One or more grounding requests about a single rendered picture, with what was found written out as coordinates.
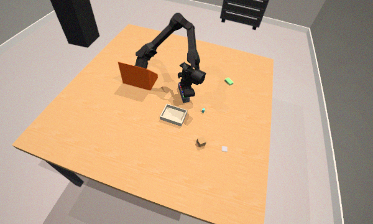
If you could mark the light green flat block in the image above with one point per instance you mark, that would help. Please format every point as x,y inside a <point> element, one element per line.
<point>229,81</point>

